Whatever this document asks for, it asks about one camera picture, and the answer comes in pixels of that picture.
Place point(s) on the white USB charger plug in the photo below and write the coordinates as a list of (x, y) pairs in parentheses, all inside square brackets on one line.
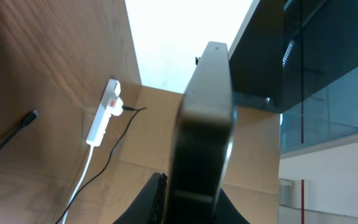
[(115, 105)]

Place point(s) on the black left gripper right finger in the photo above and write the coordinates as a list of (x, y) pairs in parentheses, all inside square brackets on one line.
[(224, 212)]

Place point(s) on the white power strip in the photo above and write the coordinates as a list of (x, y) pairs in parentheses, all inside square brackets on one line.
[(102, 116)]

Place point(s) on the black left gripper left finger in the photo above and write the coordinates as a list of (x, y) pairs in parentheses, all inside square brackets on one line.
[(148, 206)]

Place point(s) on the Galaxy smartphone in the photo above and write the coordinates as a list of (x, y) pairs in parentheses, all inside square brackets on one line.
[(202, 139)]

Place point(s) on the brown cardboard panel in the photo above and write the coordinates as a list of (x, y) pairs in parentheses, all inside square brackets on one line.
[(251, 177)]

